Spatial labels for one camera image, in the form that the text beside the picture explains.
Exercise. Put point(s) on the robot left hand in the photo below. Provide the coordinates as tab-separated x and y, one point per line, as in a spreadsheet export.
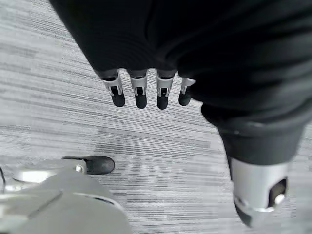
185	41

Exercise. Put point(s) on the dark robot foot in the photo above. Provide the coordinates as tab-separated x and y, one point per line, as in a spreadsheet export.
98	164

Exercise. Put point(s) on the silver robot leg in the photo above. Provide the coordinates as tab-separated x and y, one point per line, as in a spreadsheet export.
56	202

